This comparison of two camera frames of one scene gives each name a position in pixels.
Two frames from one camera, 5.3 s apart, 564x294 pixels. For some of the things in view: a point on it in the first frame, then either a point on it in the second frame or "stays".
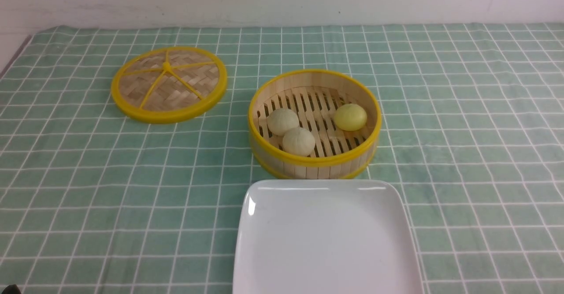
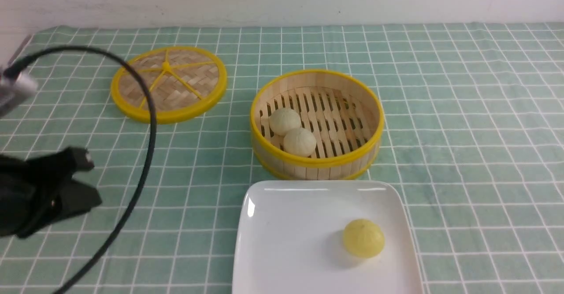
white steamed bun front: (298, 141) stays
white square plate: (324, 236) stays
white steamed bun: (280, 120) stays
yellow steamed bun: (350, 117) → (363, 238)
